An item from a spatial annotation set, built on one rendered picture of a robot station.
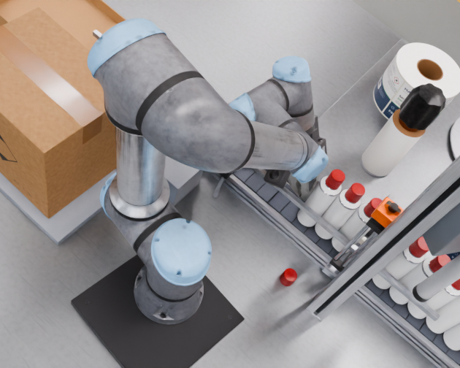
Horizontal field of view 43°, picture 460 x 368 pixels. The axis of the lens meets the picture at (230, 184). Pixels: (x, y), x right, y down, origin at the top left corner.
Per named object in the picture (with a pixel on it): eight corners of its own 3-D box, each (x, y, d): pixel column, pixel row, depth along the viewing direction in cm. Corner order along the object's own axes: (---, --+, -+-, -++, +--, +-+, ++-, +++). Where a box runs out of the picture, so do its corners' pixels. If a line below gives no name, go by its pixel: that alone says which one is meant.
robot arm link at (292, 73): (260, 66, 118) (290, 49, 121) (267, 111, 125) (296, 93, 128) (286, 77, 113) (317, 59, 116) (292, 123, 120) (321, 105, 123)
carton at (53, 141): (126, 161, 142) (136, 90, 120) (48, 220, 130) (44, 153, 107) (43, 86, 148) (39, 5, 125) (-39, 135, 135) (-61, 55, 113)
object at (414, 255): (394, 280, 139) (439, 244, 122) (384, 294, 136) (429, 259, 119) (377, 265, 140) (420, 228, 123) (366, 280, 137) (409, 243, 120)
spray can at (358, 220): (355, 244, 141) (393, 204, 124) (343, 258, 139) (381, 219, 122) (338, 230, 142) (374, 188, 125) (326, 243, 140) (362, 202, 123)
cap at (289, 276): (277, 282, 137) (281, 276, 134) (282, 270, 139) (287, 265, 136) (290, 288, 137) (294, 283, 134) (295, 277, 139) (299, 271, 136)
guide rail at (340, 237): (437, 317, 128) (439, 316, 127) (434, 322, 128) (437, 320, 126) (95, 33, 148) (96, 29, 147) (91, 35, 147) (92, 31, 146)
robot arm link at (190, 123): (234, 131, 69) (343, 152, 113) (179, 70, 72) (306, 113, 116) (174, 197, 73) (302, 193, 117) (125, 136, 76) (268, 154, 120)
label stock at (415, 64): (364, 108, 166) (388, 74, 154) (384, 66, 177) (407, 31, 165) (426, 141, 165) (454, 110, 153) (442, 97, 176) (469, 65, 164)
